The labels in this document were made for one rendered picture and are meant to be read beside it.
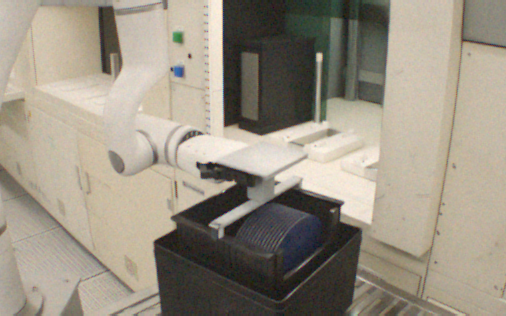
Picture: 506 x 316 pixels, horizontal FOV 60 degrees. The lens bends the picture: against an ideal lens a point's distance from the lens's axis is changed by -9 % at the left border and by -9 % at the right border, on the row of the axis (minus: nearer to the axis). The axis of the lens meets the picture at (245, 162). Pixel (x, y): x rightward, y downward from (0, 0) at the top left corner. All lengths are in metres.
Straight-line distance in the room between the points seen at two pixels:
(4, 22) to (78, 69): 1.99
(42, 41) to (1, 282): 1.90
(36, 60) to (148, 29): 1.86
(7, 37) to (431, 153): 0.74
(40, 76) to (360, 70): 1.66
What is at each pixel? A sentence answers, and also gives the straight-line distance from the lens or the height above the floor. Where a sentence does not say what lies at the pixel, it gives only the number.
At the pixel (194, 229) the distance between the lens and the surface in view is 0.78.
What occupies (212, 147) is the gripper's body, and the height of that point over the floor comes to 1.08.
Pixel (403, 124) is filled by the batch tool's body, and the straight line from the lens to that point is 0.89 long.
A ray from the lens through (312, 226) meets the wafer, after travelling 0.84.
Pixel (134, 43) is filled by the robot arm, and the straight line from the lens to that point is 0.87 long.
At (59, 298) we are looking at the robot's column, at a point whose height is 0.76.
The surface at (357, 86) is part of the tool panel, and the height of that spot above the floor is 0.93.
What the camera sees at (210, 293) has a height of 0.89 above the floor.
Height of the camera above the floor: 1.37
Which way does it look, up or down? 22 degrees down
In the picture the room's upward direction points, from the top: straight up
